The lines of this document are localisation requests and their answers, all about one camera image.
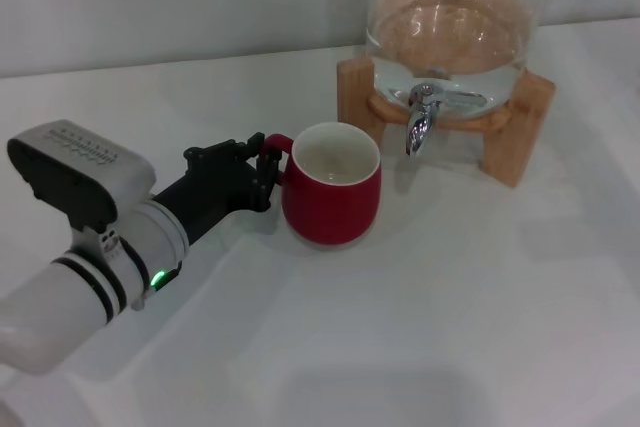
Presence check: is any glass water dispenser jar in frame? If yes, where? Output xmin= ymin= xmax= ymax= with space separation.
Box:
xmin=363 ymin=0 xmax=551 ymax=113

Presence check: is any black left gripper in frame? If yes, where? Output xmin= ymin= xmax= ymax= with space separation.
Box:
xmin=152 ymin=131 xmax=289 ymax=247

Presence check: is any wooden dispenser stand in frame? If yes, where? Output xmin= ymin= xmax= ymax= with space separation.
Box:
xmin=337 ymin=55 xmax=557 ymax=189

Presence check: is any chrome faucet with lever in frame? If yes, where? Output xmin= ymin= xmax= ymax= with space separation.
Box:
xmin=404 ymin=80 xmax=487 ymax=157

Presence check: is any red ceramic cup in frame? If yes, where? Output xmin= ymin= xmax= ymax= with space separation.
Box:
xmin=260 ymin=121 xmax=384 ymax=252

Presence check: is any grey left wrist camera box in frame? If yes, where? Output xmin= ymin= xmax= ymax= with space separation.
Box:
xmin=5 ymin=119 xmax=159 ymax=228

